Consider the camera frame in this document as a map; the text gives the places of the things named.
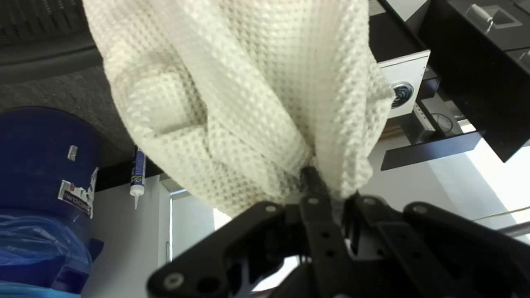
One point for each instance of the white waffle cloth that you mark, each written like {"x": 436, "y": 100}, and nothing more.
{"x": 249, "y": 100}

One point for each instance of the blue trash bin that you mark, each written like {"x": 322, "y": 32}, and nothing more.
{"x": 34, "y": 183}

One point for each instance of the blue white caulk tube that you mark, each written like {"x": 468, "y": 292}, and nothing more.
{"x": 138, "y": 176}

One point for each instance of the black low bench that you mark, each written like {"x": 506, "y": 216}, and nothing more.
{"x": 436, "y": 150}

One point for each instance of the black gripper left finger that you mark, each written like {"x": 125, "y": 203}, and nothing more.
{"x": 315, "y": 221}

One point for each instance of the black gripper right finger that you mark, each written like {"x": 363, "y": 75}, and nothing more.
{"x": 420, "y": 249}

